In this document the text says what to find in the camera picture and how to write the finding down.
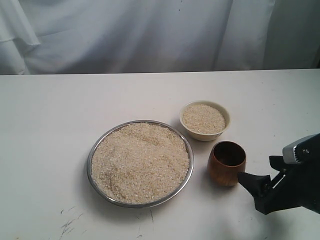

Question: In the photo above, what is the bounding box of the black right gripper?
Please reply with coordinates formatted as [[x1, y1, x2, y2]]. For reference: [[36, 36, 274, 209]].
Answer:
[[237, 134, 320, 215]]

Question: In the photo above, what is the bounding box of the brown wooden cup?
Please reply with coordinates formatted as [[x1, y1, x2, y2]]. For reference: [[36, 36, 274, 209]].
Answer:
[[207, 141, 247, 187]]

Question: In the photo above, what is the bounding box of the cream ceramic rice bowl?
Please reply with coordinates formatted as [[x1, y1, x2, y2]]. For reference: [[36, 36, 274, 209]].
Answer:
[[179, 100, 231, 142]]

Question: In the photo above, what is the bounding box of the large steel rice plate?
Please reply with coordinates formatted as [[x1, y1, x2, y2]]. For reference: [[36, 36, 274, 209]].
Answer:
[[86, 120, 194, 209]]

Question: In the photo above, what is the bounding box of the white backdrop cloth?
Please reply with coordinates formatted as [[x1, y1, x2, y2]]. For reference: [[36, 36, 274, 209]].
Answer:
[[0, 0, 320, 75]]

